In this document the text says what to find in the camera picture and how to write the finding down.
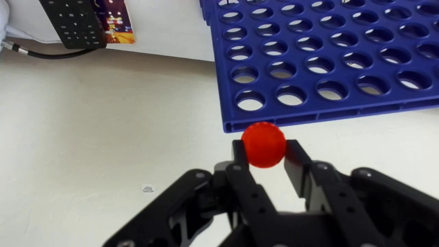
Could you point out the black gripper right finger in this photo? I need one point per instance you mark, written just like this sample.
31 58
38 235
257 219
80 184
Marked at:
348 210

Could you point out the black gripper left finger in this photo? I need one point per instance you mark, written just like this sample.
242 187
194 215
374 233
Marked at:
238 206

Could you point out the red game disc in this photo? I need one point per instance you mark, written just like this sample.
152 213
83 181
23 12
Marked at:
264 145

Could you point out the blue connect four grid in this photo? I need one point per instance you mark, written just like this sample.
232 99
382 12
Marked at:
320 107

